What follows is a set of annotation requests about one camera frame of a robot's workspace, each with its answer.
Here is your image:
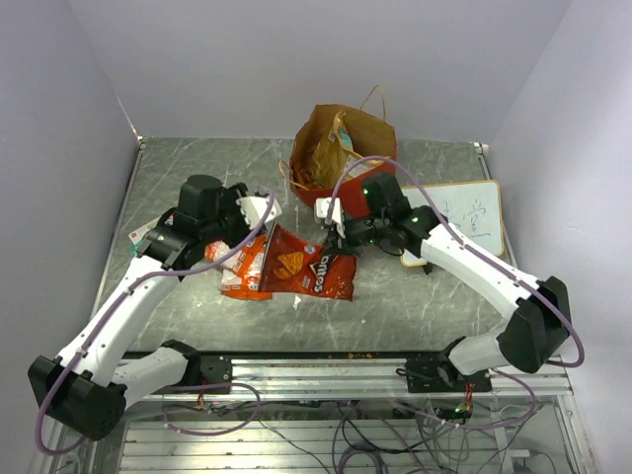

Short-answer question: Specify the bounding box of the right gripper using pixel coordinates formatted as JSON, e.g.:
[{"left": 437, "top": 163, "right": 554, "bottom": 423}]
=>
[{"left": 319, "top": 212, "right": 389, "bottom": 259}]

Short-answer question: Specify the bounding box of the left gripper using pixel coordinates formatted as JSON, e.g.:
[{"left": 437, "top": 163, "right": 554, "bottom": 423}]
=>
[{"left": 200, "top": 180, "right": 268, "bottom": 249}]

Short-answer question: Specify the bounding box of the red Doritos bag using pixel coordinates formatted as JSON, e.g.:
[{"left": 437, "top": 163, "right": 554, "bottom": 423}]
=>
[{"left": 259, "top": 224, "right": 356, "bottom": 301}]

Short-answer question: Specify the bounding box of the brown paper snack bag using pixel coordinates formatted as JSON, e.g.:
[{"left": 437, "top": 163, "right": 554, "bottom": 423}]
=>
[{"left": 306, "top": 111, "right": 361, "bottom": 190}]

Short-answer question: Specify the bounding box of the red paper bag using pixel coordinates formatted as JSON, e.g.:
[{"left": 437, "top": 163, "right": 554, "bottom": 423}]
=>
[{"left": 278, "top": 104, "right": 397, "bottom": 217}]

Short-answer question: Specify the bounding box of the yellow Kettle chips bag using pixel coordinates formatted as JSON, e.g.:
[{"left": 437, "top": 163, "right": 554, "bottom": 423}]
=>
[{"left": 291, "top": 167, "right": 322, "bottom": 191}]

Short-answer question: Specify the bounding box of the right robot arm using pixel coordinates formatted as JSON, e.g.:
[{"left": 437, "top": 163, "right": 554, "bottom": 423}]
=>
[{"left": 314, "top": 173, "right": 572, "bottom": 391}]

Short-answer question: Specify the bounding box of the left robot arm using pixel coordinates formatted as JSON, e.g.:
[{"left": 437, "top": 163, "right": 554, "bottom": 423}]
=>
[{"left": 28, "top": 175, "right": 280, "bottom": 440}]

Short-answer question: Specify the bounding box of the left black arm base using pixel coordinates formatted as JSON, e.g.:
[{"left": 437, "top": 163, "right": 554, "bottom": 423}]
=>
[{"left": 197, "top": 355, "right": 233, "bottom": 395}]

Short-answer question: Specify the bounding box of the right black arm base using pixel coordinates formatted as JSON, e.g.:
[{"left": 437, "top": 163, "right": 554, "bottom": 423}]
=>
[{"left": 395, "top": 357, "right": 493, "bottom": 394}]

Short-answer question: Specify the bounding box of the orange Fox's candy bag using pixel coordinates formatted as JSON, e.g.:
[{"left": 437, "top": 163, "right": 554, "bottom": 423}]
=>
[{"left": 219, "top": 235, "right": 273, "bottom": 301}]

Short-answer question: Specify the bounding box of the teal Fox's mint bag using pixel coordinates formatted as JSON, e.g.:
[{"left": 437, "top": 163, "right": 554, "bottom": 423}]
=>
[{"left": 132, "top": 237, "right": 152, "bottom": 258}]

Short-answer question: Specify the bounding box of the small whiteboard with stand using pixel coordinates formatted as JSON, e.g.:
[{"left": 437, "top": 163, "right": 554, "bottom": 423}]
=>
[{"left": 425, "top": 180, "right": 505, "bottom": 257}]

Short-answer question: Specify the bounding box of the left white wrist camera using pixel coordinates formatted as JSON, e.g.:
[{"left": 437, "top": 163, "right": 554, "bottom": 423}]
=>
[{"left": 236, "top": 196, "right": 282, "bottom": 230}]

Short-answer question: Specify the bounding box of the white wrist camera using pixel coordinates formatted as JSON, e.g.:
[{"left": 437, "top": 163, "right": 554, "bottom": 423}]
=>
[
  {"left": 313, "top": 197, "right": 346, "bottom": 238},
  {"left": 236, "top": 196, "right": 282, "bottom": 230}
]

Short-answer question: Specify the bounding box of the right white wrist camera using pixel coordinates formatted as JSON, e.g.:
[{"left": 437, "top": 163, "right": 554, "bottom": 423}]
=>
[{"left": 313, "top": 197, "right": 346, "bottom": 238}]

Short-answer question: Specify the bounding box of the aluminium frame rail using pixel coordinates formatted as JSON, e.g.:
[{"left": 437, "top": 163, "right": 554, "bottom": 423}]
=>
[{"left": 52, "top": 355, "right": 574, "bottom": 402}]

